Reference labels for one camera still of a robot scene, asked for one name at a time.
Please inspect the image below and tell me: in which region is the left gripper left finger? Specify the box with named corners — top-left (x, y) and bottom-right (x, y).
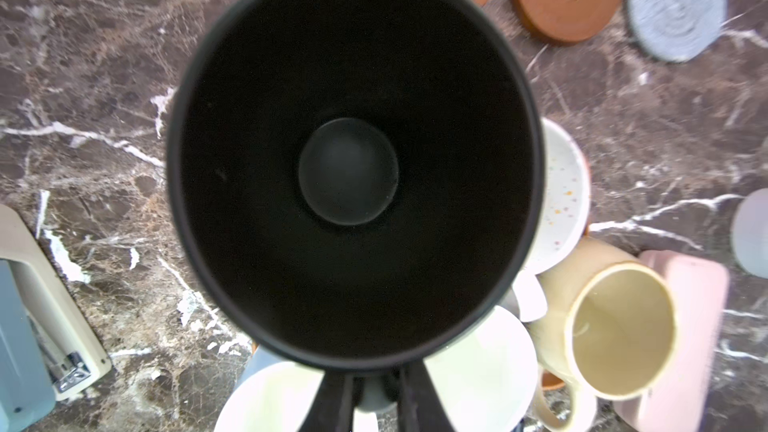
top-left (298, 373), bottom-right (356, 432)

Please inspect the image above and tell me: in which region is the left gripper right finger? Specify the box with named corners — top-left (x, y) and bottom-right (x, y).
top-left (397, 362), bottom-right (454, 432)

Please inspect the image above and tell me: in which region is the black cup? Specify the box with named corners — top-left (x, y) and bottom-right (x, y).
top-left (166, 0), bottom-right (544, 372)

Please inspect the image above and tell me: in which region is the grey woven coaster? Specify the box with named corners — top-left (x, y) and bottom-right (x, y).
top-left (626, 0), bottom-right (727, 63)

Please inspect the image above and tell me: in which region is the blue mug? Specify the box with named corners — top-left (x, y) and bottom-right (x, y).
top-left (212, 344), bottom-right (380, 432)

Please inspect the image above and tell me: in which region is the lilac mug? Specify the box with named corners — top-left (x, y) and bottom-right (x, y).
top-left (425, 306), bottom-right (539, 431)

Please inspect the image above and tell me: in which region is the cream yellow mug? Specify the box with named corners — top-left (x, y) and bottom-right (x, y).
top-left (527, 236), bottom-right (678, 431)

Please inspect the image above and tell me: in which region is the pink case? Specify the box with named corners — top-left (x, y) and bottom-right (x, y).
top-left (613, 250), bottom-right (730, 431)

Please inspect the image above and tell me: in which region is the white speckled mug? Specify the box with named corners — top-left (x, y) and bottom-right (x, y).
top-left (509, 118), bottom-right (593, 322)

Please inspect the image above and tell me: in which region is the blue grey stapler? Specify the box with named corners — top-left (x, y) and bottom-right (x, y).
top-left (1, 205), bottom-right (112, 431)

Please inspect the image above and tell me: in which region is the white tape roll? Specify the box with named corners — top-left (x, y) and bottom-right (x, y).
top-left (730, 188), bottom-right (768, 279)

